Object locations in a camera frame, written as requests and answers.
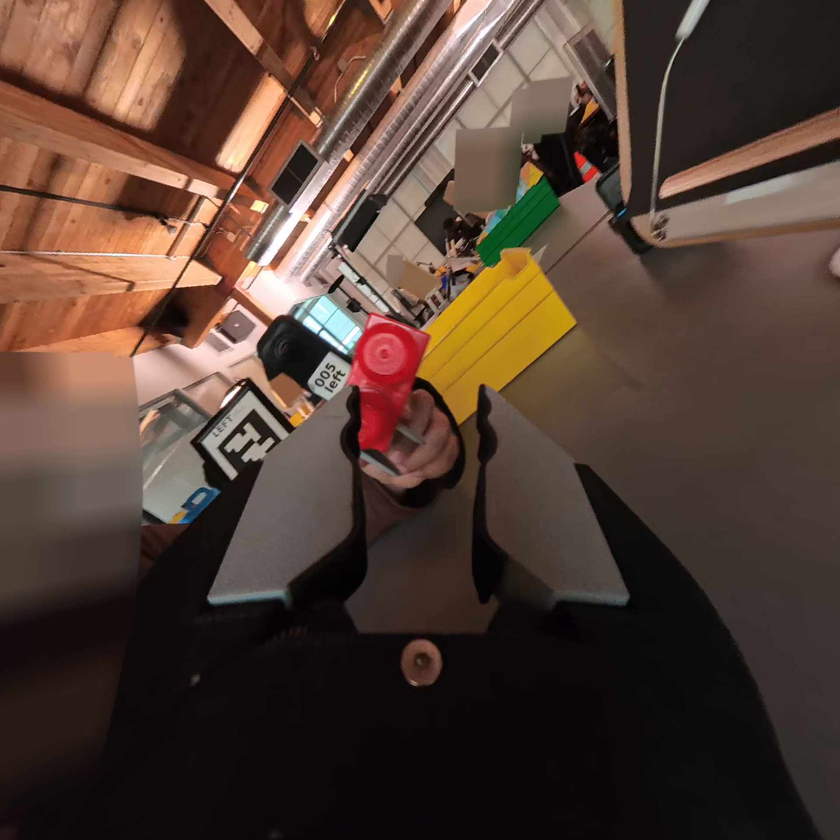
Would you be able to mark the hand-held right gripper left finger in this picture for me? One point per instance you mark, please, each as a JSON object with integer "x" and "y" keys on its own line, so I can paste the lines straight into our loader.
{"x": 295, "y": 518}

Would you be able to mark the person's left hand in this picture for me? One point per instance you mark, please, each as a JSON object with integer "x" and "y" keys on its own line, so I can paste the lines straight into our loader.
{"x": 430, "y": 446}

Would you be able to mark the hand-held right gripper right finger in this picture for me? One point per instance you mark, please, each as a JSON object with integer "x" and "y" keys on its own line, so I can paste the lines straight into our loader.
{"x": 551, "y": 512}

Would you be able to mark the colourful box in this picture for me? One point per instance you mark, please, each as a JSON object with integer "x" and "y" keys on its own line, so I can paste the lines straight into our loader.
{"x": 531, "y": 177}

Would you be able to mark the silver board stand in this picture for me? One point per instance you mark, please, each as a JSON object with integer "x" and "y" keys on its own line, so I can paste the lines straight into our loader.
{"x": 754, "y": 203}

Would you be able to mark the black hanging monitor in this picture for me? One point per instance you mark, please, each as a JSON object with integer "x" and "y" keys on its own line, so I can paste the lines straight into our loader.
{"x": 359, "y": 223}

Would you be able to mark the clear plastic storage bin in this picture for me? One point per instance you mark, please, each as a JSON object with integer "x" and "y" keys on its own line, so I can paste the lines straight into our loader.
{"x": 164, "y": 453}

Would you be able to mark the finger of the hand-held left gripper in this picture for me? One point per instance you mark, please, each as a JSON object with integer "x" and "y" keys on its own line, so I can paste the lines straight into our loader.
{"x": 410, "y": 435}
{"x": 380, "y": 464}

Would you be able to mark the silver ventilation duct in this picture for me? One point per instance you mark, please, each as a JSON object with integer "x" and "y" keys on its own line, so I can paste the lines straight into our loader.
{"x": 459, "y": 72}
{"x": 387, "y": 65}

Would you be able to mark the red toy block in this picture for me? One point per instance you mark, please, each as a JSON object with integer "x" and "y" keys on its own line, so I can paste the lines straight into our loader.
{"x": 384, "y": 354}

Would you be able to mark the black board with wooden edge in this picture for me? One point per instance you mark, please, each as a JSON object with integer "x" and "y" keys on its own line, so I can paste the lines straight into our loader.
{"x": 754, "y": 65}

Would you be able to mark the black device with blue light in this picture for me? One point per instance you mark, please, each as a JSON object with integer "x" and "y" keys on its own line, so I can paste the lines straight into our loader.
{"x": 613, "y": 197}

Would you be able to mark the yellow plastic bin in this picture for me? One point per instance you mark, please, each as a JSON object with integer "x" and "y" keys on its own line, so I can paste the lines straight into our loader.
{"x": 499, "y": 328}

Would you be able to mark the ceiling air vent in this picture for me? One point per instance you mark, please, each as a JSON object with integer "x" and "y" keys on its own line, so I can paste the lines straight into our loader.
{"x": 295, "y": 172}

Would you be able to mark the person's left forearm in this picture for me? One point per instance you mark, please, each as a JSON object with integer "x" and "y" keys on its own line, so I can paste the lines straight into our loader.
{"x": 384, "y": 508}

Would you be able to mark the orange traffic cone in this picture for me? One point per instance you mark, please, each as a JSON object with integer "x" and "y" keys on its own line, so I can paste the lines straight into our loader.
{"x": 586, "y": 167}

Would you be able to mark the green plastic bin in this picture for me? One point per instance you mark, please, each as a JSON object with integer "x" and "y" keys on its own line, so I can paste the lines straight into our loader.
{"x": 518, "y": 223}

